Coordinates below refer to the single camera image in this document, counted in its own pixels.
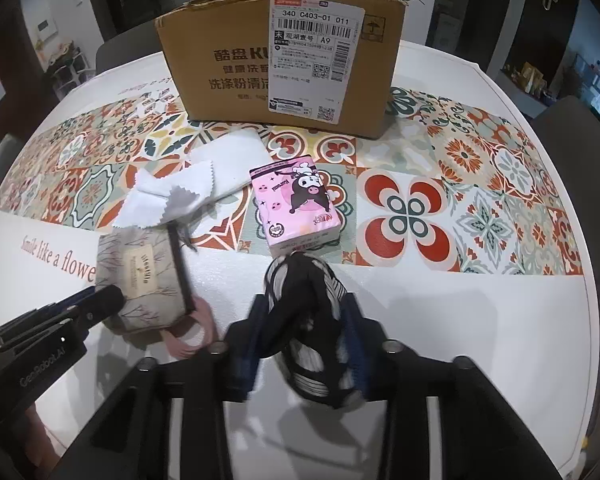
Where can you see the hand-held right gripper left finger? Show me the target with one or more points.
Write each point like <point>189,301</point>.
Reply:
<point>243,360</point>

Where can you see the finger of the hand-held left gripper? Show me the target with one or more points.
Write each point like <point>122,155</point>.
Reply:
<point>77,298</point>
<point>105,301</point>

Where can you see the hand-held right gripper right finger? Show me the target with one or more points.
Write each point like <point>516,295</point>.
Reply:
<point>356,360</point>

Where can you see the beige leaf-print pouch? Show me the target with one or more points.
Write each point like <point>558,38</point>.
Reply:
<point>140,280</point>

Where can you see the pink elastic headband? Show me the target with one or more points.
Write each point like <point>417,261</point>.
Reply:
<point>190,337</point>

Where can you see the black white patterned scrunchie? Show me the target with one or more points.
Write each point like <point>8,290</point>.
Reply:
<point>305,320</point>

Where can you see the white zigzag-edged cloth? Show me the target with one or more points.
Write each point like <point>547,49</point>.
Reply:
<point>180,177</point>
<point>140,210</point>

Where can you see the pink cartoon tissue pack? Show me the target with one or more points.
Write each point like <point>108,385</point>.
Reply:
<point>295,210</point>

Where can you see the large white cloth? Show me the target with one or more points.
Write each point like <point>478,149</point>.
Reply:
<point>235,160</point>

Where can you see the brown cardboard box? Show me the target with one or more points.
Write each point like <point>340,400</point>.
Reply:
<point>230,75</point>

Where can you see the patterned tile-print tablecloth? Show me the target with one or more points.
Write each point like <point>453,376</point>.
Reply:
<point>480,220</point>

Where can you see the white storage rack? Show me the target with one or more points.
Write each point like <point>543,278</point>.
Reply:
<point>70,67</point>

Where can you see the sideboard with small items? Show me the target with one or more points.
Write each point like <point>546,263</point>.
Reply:
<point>527,82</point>

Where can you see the white wall control panel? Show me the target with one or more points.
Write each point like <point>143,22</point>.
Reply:
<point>46,29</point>

